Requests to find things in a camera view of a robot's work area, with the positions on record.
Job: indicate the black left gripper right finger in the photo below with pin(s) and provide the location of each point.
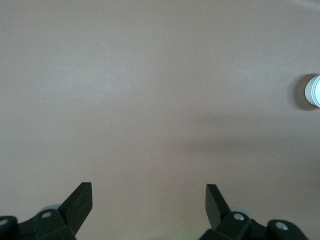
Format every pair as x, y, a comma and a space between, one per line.
216, 207

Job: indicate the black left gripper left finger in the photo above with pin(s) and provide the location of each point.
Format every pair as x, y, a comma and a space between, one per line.
77, 207

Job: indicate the blue bowl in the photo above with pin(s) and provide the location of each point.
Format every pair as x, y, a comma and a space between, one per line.
318, 91

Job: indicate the white bowl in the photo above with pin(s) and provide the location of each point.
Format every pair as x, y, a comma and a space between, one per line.
309, 91

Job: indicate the brown table mat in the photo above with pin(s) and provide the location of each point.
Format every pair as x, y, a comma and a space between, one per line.
150, 87

